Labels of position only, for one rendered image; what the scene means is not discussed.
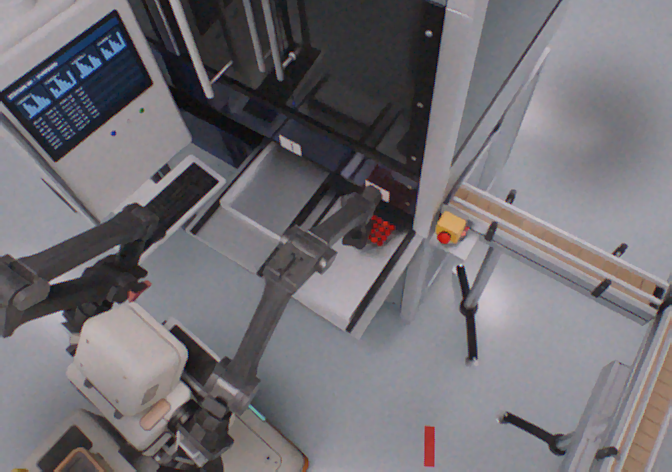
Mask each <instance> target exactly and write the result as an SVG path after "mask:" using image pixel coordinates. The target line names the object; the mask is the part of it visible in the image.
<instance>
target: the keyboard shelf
mask: <svg viewBox="0 0 672 472"><path fill-rule="evenodd" d="M193 162H195V163H196V164H197V165H198V166H201V167H202V168H203V169H205V170H206V171H207V173H209V174H210V175H211V176H213V177H214V178H215V179H218V180H219V183H218V184H217V185H215V186H214V187H213V189H212V190H211V191H210V192H209V193H208V194H206V195H205V196H204V197H203V198H202V199H201V200H200V201H198V202H197V203H196V204H195V206H194V207H193V208H192V209H190V210H189V211H188V212H187V213H186V214H185V215H184V216H183V217H181V218H180V219H179V220H178V222H177V223H175V224H174V225H173V226H172V227H171V228H170V229H169V230H168V231H167V234H166V236H164V237H165V239H162V240H160V241H158V242H157V243H155V244H153V245H152V246H151V247H150V248H149V249H148V250H147V251H144V252H143V253H142V255H141V258H140V261H139V264H138V265H140V264H141V263H142V262H143V261H144V260H145V259H147V258H148V257H149V256H150V255H151V253H152V252H154V251H155V250H156V249H157V248H158V247H159V246H160V245H161V244H162V243H163V242H165V241H166V240H167V239H168V238H169V236H171V235H172V234H173V233H174V232H175V231H176V230H177V229H178V228H179V227H180V226H181V225H183V224H184V223H185V222H186V220H188V219H189V218H190V217H191V216H192V215H193V214H194V213H195V212H196V211H197V210H198V209H200V208H201V207H202V206H204V204H205V203H206V202H207V201H208V200H209V199H210V198H211V197H212V196H213V195H214V194H215V193H217V192H218V191H219V190H220V189H221V187H222V186H223V185H224V184H225V183H226V180H225V179H224V178H223V177H221V176H220V175H219V174H217V173H215V171H214V170H212V169H211V168H210V167H208V166H207V165H206V164H204V163H203V162H202V161H201V160H198V159H197V158H196V157H194V156H193V154H190V156H188V157H187V158H186V159H185V160H184V161H183V162H180V163H179V164H178V165H177V166H176V167H175V168H174V169H173V170H171V171H170V173H169V174H168V175H167V176H166V177H165V178H163V179H161V180H160V181H159V182H158V183H157V184H155V183H154V182H153V181H152V180H150V179H149V180H146V181H145V182H144V183H143V184H142V185H141V186H140V187H138V189H137V190H136V191H135V192H134V193H133V194H132V195H130V196H129V197H127V198H126V199H125V200H124V201H123V202H121V203H120V205H119V206H118V207H117V208H116V209H115V210H113V211H112V212H113V213H115V214H117V213H118V212H121V211H122V209H123V207H125V206H126V205H129V203H130V205H131V203H133V202H138V203H139V205H141V206H142V207H144V206H145V205H146V203H148V202H149V201H150V200H152V199H153V198H154V197H155V196H156V195H157V194H158V193H159V192H161V191H162V190H163V189H164V187H166V186H167V185H168V184H169V183H171V182H172V181H173V180H174V179H175V178H176V177H177V176H178V175H179V174H181V173H183V171H184V170H185V169H186V168H187V167H188V166H189V165H191V164H192V163H193Z"/></svg>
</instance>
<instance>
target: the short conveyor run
mask: <svg viewBox="0 0 672 472"><path fill-rule="evenodd" d="M516 193H517V192H516V190H511V191H510V193H509V195H508V197H506V199H505V201H503V200H501V199H499V198H497V197H495V196H492V195H489V194H487V193H485V192H483V191H481V190H479V188H477V187H475V186H472V185H470V184H468V183H466V182H464V181H463V182H462V184H461V185H460V187H459V188H457V191H456V192H455V194H454V195H453V197H452V199H451V200H450V202H449V203H448V206H449V207H451V208H453V209H455V210H457V211H460V212H462V213H464V214H466V215H468V216H469V219H468V223H467V226H468V227H469V229H470V230H472V231H475V232H477V233H479V234H480V238H479V239H478V240H480V241H482V242H483V243H485V244H487V245H489V246H492V247H494V248H496V249H498V250H500V251H502V252H503V254H505V255H507V256H510V257H512V258H514V259H516V260H518V261H520V262H522V263H524V264H526V265H528V266H530V267H532V268H534V269H536V271H538V272H540V273H543V274H545V275H546V276H548V277H550V278H552V279H554V280H556V281H558V282H561V283H563V284H565V285H567V286H568V288H570V289H572V290H574V291H576V292H579V293H581V294H583V295H585V296H587V297H588V298H590V299H592V300H594V301H597V302H599V303H601V304H603V306H605V307H607V308H609V309H610V310H612V311H615V312H617V313H619V314H621V315H623V316H625V317H627V318H629V319H630V320H632V321H635V322H637V323H639V325H641V326H642V327H643V326H644V325H646V323H647V322H648V321H650V320H652V319H654V318H655V316H656V314H657V312H658V309H659V306H660V303H661V301H662V298H663V296H664V294H665V291H666V288H667V286H668V283H667V282H665V281H663V280H661V279H659V278H657V277H655V276H653V275H651V274H648V273H646V271H644V270H642V269H640V268H638V267H636V266H634V265H632V264H629V263H627V262H625V261H623V260H621V259H619V258H620V257H621V256H622V254H623V253H624V252H625V250H626V249H627V248H628V246H627V244H625V243H622V244H621V245H620V247H619V246H618V247H617V248H616V249H615V250H614V251H613V253H611V254H610V253H608V252H606V251H604V250H602V249H600V248H598V247H596V246H593V245H591V244H589V243H587V242H585V241H582V240H580V239H578V237H575V236H573V235H571V234H569V233H567V232H565V231H563V230H561V229H558V228H556V227H554V226H552V225H550V224H548V223H546V222H544V220H542V219H539V218H537V217H535V216H533V215H531V214H529V213H527V212H525V211H522V210H520V209H518V208H516V207H514V206H512V204H513V201H514V199H515V197H516V196H515V195H516ZM464 200H465V201H464ZM475 206H476V207H475ZM485 211H486V212H485ZM653 296H654V297H653Z"/></svg>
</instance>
